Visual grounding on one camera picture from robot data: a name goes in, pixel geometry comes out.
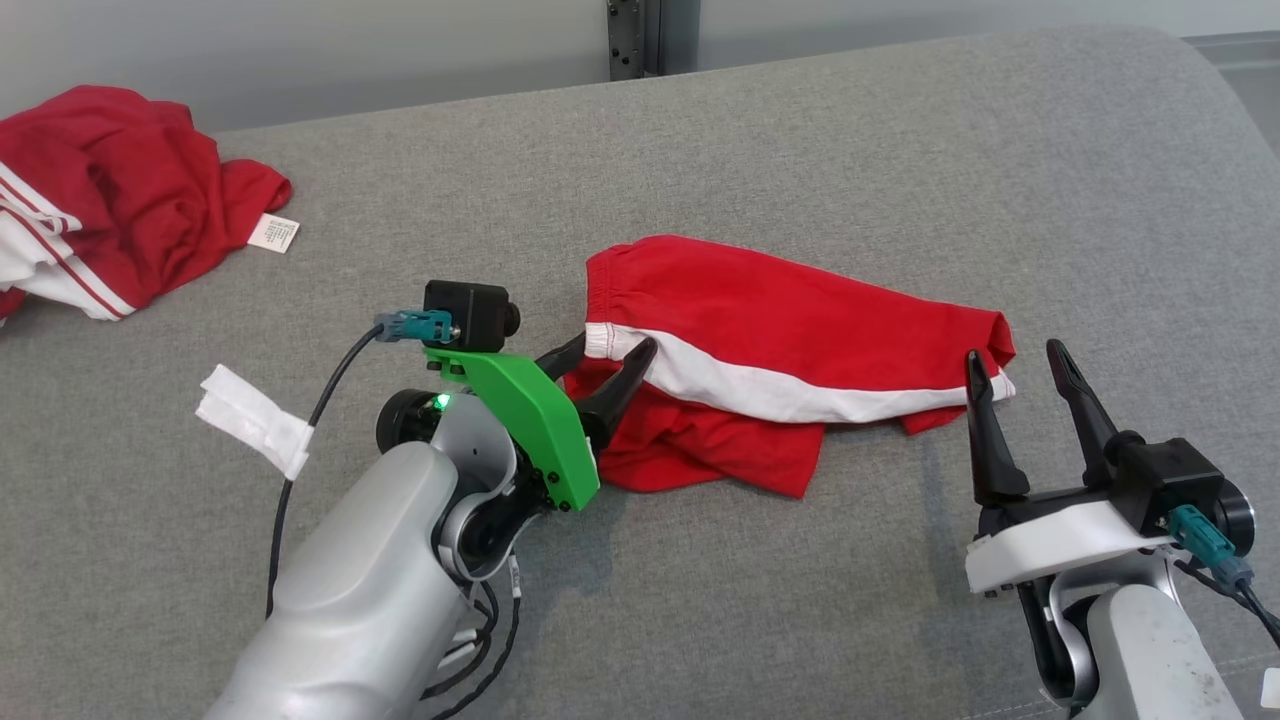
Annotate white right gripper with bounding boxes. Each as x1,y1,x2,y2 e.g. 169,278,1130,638
964,339,1182,599

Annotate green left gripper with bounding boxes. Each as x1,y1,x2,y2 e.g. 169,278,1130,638
425,333,660,514

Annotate red shorts with white band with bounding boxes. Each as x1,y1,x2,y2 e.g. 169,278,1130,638
562,234,1019,500

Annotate red garment with thin stripes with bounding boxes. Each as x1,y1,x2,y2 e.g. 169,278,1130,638
0,84,301,323

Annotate white tape flag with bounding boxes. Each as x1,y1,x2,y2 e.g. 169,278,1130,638
197,364,314,482

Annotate teal left camera connector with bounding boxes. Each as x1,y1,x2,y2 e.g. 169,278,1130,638
374,309,457,346

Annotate teal camera connector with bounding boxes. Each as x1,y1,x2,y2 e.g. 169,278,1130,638
374,309,457,346
1168,504,1257,593

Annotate teal right camera connector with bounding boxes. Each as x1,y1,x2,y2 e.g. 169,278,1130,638
1168,504,1257,593

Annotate black left arm cable bundle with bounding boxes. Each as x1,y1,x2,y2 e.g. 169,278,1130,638
418,555,523,720

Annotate black right camera cable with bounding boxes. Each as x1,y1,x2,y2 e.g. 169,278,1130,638
1175,560,1280,651

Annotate black camera cable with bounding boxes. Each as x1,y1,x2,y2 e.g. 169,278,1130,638
1175,560,1280,651
264,325,387,620

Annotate grey metal partition post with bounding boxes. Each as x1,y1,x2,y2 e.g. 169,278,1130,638
606,0,701,82

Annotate black left camera cable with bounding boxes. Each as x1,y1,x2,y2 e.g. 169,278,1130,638
264,325,387,620

